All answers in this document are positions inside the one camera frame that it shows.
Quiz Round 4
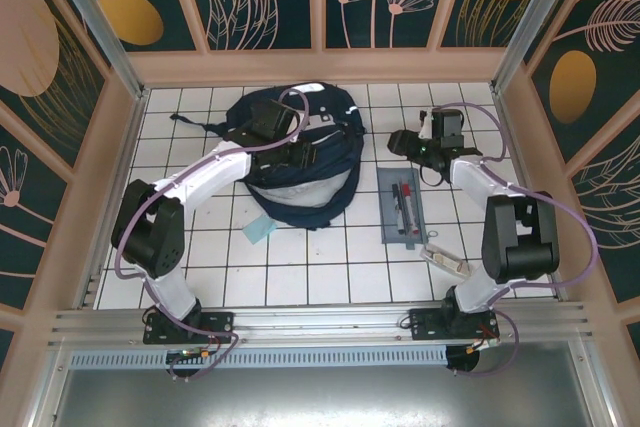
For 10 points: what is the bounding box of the grey pencil case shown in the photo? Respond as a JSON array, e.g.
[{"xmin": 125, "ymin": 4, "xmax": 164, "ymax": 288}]
[{"xmin": 377, "ymin": 165, "xmax": 431, "ymax": 251}]

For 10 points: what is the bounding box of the red capped marker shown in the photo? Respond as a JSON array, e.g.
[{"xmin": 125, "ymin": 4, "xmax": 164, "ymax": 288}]
[{"xmin": 402, "ymin": 184, "xmax": 420, "ymax": 237}]

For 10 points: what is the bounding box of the metal side bracket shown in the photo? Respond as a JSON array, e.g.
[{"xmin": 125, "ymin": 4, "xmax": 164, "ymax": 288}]
[
  {"xmin": 548, "ymin": 274, "xmax": 571, "ymax": 304},
  {"xmin": 79, "ymin": 266, "xmax": 104, "ymax": 309}
]

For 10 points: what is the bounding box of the navy blue backpack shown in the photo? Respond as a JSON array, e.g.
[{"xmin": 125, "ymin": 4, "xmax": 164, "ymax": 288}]
[{"xmin": 169, "ymin": 80, "xmax": 369, "ymax": 231}]

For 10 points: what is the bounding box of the black capped marker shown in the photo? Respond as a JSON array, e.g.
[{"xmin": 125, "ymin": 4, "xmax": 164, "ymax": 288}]
[{"xmin": 391, "ymin": 180, "xmax": 404, "ymax": 236}]

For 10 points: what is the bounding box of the aluminium frame bar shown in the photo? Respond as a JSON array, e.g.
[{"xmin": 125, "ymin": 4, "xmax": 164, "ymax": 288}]
[
  {"xmin": 27, "ymin": 346, "xmax": 74, "ymax": 427},
  {"xmin": 569, "ymin": 331, "xmax": 616, "ymax": 427}
]

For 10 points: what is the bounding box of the grey slotted cable duct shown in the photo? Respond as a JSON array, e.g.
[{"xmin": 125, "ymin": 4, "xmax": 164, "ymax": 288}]
[{"xmin": 67, "ymin": 346, "xmax": 451, "ymax": 371}]

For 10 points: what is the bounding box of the teal sticky note pad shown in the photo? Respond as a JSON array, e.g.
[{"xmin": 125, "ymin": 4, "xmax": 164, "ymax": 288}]
[{"xmin": 243, "ymin": 216, "xmax": 277, "ymax": 247}]

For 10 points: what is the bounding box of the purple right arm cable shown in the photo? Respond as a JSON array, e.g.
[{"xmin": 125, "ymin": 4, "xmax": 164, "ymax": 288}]
[{"xmin": 427, "ymin": 101, "xmax": 600, "ymax": 378}]

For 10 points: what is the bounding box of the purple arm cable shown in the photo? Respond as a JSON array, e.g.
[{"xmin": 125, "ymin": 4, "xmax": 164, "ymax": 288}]
[
  {"xmin": 113, "ymin": 88, "xmax": 311, "ymax": 384},
  {"xmin": 427, "ymin": 101, "xmax": 600, "ymax": 378}
]

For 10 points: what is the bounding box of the aluminium corner post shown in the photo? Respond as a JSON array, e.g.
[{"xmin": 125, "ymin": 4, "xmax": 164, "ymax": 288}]
[
  {"xmin": 39, "ymin": 0, "xmax": 150, "ymax": 99},
  {"xmin": 492, "ymin": 0, "xmax": 574, "ymax": 93}
]

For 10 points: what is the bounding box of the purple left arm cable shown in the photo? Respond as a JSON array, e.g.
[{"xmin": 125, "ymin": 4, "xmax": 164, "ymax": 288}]
[{"xmin": 113, "ymin": 88, "xmax": 311, "ymax": 384}]

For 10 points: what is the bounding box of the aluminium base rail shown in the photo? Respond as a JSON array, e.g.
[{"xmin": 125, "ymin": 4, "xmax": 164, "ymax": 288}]
[{"xmin": 47, "ymin": 300, "xmax": 597, "ymax": 348}]

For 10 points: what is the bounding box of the clear plastic supply box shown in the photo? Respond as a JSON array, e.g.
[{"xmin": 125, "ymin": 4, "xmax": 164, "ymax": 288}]
[{"xmin": 421, "ymin": 242, "xmax": 474, "ymax": 278}]

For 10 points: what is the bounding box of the grey metal sheet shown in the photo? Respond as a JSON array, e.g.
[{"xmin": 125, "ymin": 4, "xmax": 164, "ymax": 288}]
[{"xmin": 49, "ymin": 341, "xmax": 601, "ymax": 427}]

